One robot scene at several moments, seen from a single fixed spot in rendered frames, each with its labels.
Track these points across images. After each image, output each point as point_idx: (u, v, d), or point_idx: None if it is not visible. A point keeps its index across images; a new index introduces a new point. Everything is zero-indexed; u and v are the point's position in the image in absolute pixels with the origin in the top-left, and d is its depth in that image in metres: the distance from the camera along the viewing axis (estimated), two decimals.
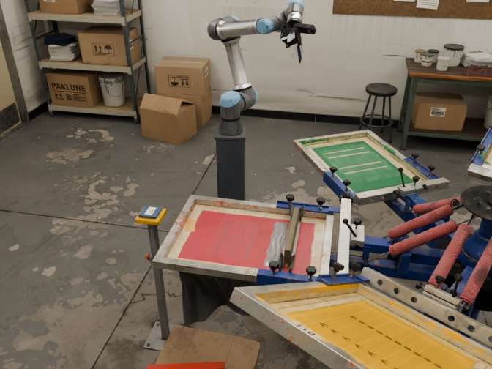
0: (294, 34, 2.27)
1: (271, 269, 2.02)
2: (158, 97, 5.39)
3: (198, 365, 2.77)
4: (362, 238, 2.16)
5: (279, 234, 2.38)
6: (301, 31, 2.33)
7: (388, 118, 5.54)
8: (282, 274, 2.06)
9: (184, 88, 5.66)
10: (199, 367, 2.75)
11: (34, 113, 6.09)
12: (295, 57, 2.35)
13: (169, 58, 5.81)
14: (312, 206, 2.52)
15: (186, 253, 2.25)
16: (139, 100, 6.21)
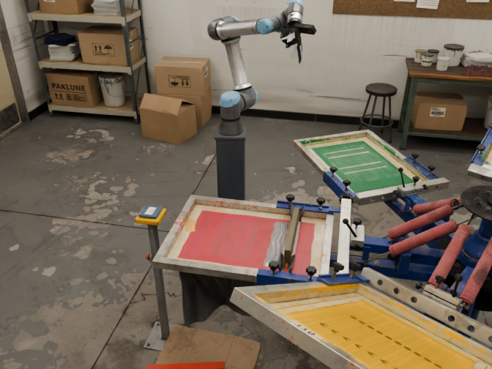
0: (294, 34, 2.28)
1: (271, 269, 2.02)
2: (158, 97, 5.39)
3: (198, 365, 2.77)
4: (362, 238, 2.16)
5: (279, 234, 2.38)
6: (301, 31, 2.33)
7: (388, 118, 5.54)
8: (282, 274, 2.06)
9: (184, 88, 5.66)
10: (199, 367, 2.75)
11: (34, 113, 6.09)
12: (295, 57, 2.35)
13: (169, 58, 5.81)
14: (312, 206, 2.52)
15: (186, 253, 2.25)
16: (139, 100, 6.21)
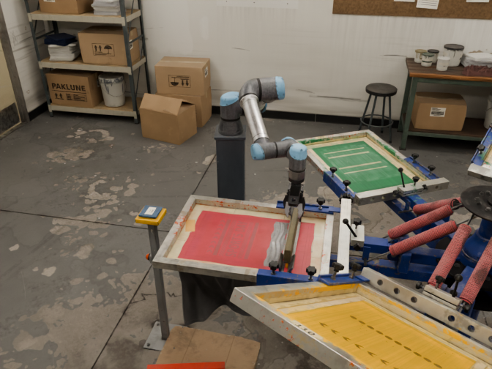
0: None
1: (271, 269, 2.02)
2: (158, 97, 5.39)
3: (198, 365, 2.77)
4: (362, 238, 2.16)
5: (279, 234, 2.38)
6: None
7: (388, 118, 5.54)
8: (282, 274, 2.06)
9: (184, 88, 5.66)
10: (199, 367, 2.75)
11: (34, 113, 6.09)
12: None
13: (169, 58, 5.81)
14: (312, 206, 2.52)
15: (186, 253, 2.25)
16: (139, 100, 6.21)
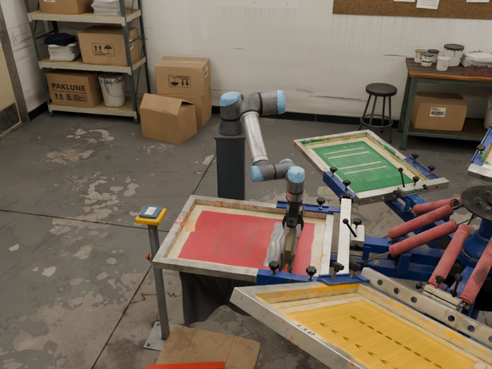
0: None
1: (271, 269, 2.02)
2: (158, 97, 5.39)
3: (198, 365, 2.77)
4: (362, 238, 2.16)
5: (279, 234, 2.38)
6: None
7: (388, 118, 5.54)
8: (282, 274, 2.06)
9: (184, 88, 5.66)
10: (199, 367, 2.75)
11: (34, 113, 6.09)
12: None
13: (169, 58, 5.81)
14: (312, 206, 2.52)
15: (186, 253, 2.25)
16: (139, 100, 6.21)
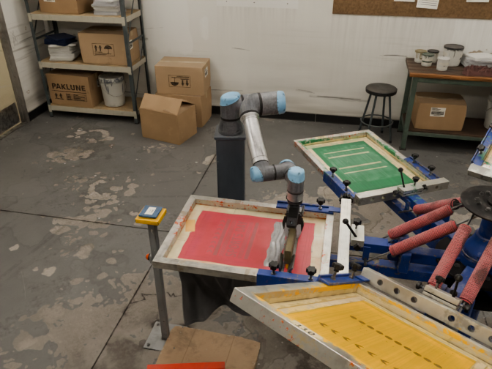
0: None
1: (271, 269, 2.02)
2: (158, 97, 5.39)
3: (198, 365, 2.77)
4: (362, 238, 2.16)
5: (279, 234, 2.38)
6: None
7: (388, 118, 5.54)
8: (282, 274, 2.06)
9: (184, 88, 5.66)
10: (199, 367, 2.75)
11: (34, 113, 6.09)
12: None
13: (169, 58, 5.81)
14: (312, 206, 2.52)
15: (186, 253, 2.25)
16: (139, 100, 6.21)
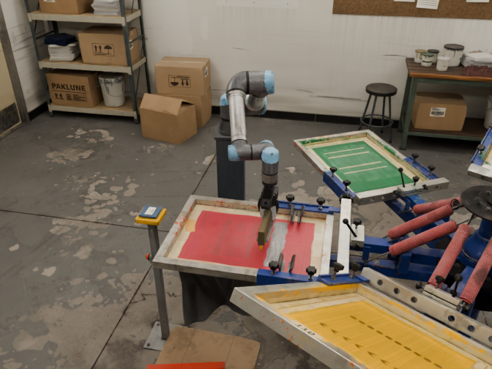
0: None
1: (271, 269, 2.02)
2: (158, 97, 5.39)
3: (198, 365, 2.77)
4: (362, 238, 2.16)
5: (279, 234, 2.38)
6: None
7: (388, 118, 5.54)
8: (282, 274, 2.06)
9: (184, 88, 5.66)
10: (199, 367, 2.75)
11: (34, 113, 6.09)
12: None
13: (169, 58, 5.81)
14: (312, 206, 2.52)
15: (186, 253, 2.25)
16: (139, 100, 6.21)
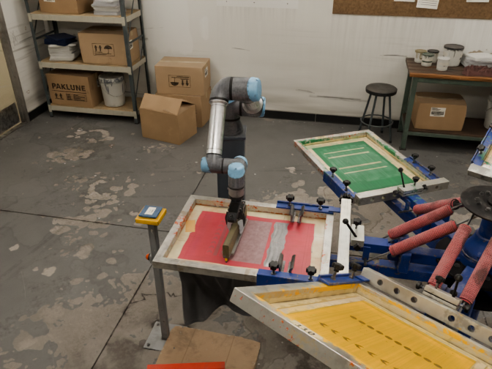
0: None
1: (271, 269, 2.02)
2: (158, 97, 5.39)
3: (198, 365, 2.77)
4: (362, 238, 2.16)
5: (279, 235, 2.38)
6: None
7: (388, 118, 5.54)
8: (282, 274, 2.06)
9: (184, 88, 5.66)
10: (199, 367, 2.75)
11: (34, 113, 6.09)
12: None
13: (169, 58, 5.81)
14: (312, 206, 2.52)
15: (186, 254, 2.25)
16: (139, 100, 6.21)
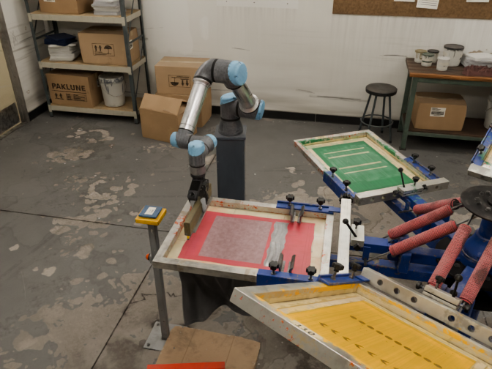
0: None
1: (271, 269, 2.02)
2: (158, 97, 5.39)
3: (198, 365, 2.77)
4: (362, 238, 2.16)
5: (279, 234, 2.38)
6: None
7: (388, 118, 5.54)
8: (282, 274, 2.06)
9: (184, 88, 5.66)
10: (199, 367, 2.75)
11: (34, 113, 6.09)
12: None
13: (169, 58, 5.81)
14: (312, 206, 2.52)
15: (186, 253, 2.25)
16: (139, 100, 6.21)
